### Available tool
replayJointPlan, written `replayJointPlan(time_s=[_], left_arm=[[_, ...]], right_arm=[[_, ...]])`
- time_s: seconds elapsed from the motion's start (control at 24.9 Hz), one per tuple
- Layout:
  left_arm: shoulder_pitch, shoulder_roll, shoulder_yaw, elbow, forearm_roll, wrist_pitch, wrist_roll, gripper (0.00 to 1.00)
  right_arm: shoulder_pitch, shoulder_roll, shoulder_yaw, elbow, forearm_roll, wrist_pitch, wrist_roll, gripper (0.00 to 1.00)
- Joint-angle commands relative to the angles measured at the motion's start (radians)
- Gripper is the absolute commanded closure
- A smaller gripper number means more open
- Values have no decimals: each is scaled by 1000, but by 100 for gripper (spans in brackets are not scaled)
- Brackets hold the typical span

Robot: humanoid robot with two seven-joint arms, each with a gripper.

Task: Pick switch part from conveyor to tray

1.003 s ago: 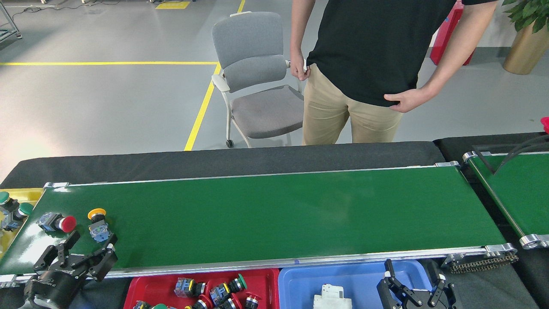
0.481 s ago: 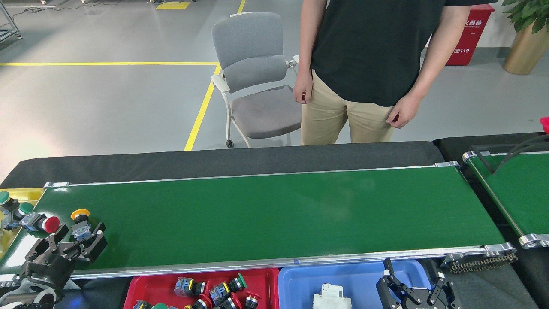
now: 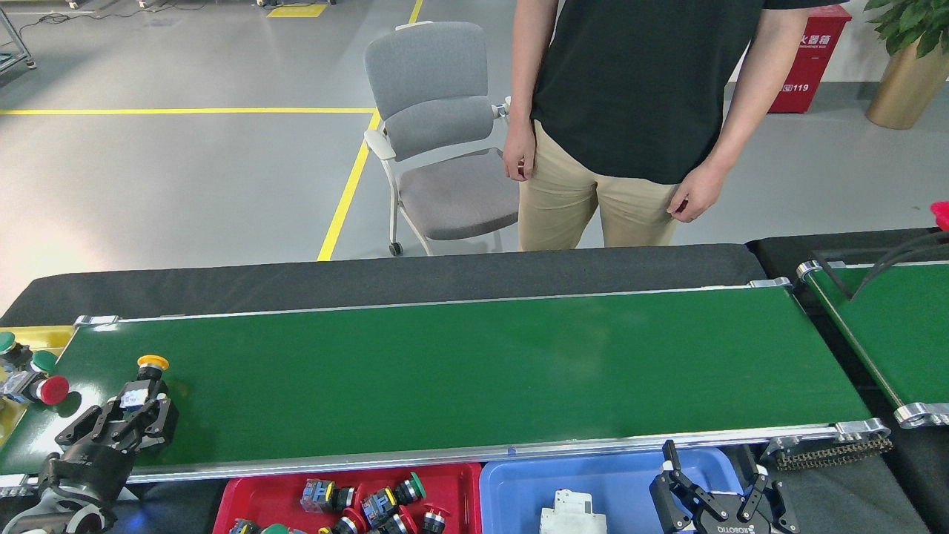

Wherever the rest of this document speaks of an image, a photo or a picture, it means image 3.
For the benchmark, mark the person's left hand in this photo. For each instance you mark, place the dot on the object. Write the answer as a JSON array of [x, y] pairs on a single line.
[[700, 193]]

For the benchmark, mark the red fire equipment cabinet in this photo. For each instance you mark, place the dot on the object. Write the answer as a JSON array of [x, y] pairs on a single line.
[[808, 74]]

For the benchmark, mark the black table cloth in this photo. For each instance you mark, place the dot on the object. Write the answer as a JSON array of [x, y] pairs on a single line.
[[296, 282], [771, 252]]

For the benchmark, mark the person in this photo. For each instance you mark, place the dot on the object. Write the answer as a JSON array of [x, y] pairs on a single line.
[[630, 89]]

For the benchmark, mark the red knob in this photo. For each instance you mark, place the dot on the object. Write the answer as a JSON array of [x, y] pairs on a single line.
[[941, 215]]

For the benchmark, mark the person's right hand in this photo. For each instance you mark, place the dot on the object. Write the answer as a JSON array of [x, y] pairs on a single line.
[[519, 152]]

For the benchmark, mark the narrow green conveyor belt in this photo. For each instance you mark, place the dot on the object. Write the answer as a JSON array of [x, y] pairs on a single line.
[[890, 334]]

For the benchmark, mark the person's left forearm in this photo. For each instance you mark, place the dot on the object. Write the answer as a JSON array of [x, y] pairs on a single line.
[[749, 89]]

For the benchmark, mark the black guide bar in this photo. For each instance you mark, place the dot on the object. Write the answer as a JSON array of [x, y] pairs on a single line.
[[834, 278]]

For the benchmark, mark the red plastic tray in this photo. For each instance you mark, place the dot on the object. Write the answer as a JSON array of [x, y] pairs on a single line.
[[259, 504]]

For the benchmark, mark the metal rack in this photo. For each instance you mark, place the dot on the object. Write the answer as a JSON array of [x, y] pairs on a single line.
[[7, 58]]

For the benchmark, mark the potted plant gold pot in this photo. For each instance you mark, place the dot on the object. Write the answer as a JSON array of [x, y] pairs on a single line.
[[904, 89]]

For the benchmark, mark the person's right forearm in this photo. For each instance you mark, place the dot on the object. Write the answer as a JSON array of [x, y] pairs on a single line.
[[530, 59]]

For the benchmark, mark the red push button switch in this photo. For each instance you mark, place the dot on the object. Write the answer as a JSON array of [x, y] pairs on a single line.
[[53, 390], [404, 521], [317, 495], [434, 521], [345, 523]]

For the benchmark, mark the grey office chair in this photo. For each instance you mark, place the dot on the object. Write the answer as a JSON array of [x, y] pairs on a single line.
[[452, 193]]

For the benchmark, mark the blue plastic tray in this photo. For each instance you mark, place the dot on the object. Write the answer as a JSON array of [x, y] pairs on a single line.
[[519, 497]]

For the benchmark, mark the yellow plastic bin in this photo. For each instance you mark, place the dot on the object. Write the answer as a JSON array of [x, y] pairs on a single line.
[[59, 340]]

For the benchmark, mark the green push button switch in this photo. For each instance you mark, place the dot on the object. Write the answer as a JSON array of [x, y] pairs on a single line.
[[276, 529], [378, 505], [6, 342], [43, 362]]

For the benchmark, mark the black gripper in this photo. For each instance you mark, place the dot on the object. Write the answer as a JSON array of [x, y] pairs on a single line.
[[93, 467], [738, 529]]

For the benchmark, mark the wide green conveyor belt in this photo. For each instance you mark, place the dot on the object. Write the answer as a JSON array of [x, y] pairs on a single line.
[[482, 371]]

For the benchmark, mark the white circuit breaker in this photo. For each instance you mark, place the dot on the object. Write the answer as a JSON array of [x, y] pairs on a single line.
[[571, 515]]

